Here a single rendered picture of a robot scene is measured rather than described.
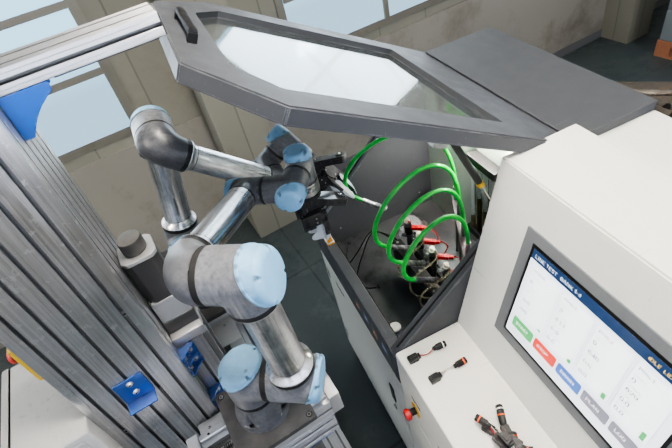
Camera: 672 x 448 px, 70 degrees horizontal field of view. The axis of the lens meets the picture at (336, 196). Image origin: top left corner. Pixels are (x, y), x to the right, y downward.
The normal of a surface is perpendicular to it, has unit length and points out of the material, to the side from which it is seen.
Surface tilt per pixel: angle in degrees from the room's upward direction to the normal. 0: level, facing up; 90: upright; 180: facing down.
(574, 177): 0
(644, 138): 0
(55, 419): 0
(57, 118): 90
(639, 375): 76
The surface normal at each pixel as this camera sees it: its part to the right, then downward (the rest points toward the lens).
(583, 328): -0.92, 0.20
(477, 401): -0.19, -0.74
